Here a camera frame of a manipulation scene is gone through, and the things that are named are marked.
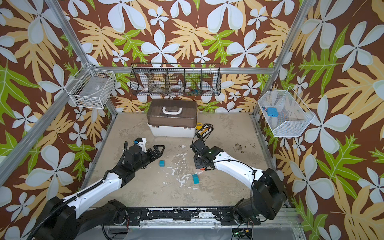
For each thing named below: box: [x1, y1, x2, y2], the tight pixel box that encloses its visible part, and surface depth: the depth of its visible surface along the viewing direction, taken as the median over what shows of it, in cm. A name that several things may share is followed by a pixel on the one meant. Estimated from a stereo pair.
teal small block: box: [159, 160, 166, 167], surface depth 94 cm
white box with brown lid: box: [146, 98, 198, 138], surface depth 96 cm
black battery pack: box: [195, 123, 214, 139], surface depth 110 cm
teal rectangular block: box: [192, 174, 200, 185], surface depth 88 cm
